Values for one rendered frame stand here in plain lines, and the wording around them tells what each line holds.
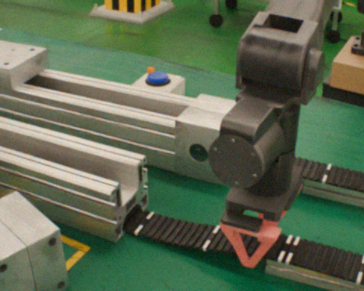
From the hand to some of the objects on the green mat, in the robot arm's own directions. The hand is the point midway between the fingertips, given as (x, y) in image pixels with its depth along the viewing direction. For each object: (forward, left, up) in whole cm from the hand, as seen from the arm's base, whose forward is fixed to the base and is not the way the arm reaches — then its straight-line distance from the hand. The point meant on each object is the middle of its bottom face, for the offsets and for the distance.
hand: (258, 242), depth 68 cm
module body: (-2, -58, -3) cm, 58 cm away
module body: (-22, -58, -3) cm, 61 cm away
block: (+15, -26, -3) cm, 30 cm away
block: (-21, -13, -4) cm, 25 cm away
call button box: (-32, -29, -4) cm, 44 cm away
